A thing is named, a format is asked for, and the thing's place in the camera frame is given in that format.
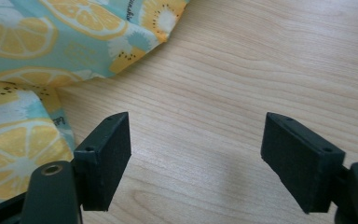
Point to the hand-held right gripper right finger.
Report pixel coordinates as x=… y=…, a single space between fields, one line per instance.
x=298 y=165

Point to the teal citrus print cloth bag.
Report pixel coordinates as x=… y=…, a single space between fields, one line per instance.
x=28 y=46

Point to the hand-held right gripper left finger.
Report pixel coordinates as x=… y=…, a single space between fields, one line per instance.
x=105 y=161

